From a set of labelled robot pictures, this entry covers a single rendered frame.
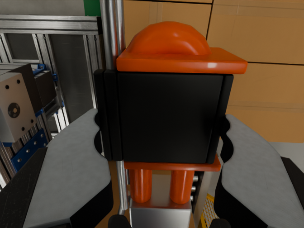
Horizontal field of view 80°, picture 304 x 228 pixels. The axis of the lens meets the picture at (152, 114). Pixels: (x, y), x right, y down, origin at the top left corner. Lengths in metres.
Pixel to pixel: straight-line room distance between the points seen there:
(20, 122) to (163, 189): 0.39
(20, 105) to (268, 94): 0.93
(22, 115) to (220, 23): 0.71
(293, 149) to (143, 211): 1.98
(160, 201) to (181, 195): 0.02
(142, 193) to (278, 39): 0.83
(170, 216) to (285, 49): 0.84
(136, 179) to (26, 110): 0.41
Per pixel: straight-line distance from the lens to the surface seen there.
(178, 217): 0.21
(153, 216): 0.21
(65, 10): 1.43
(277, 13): 0.90
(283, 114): 1.07
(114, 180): 0.93
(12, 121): 0.50
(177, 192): 0.19
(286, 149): 2.08
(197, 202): 1.27
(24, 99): 0.53
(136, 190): 0.19
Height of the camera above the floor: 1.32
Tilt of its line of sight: 61 degrees down
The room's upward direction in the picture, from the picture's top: 178 degrees counter-clockwise
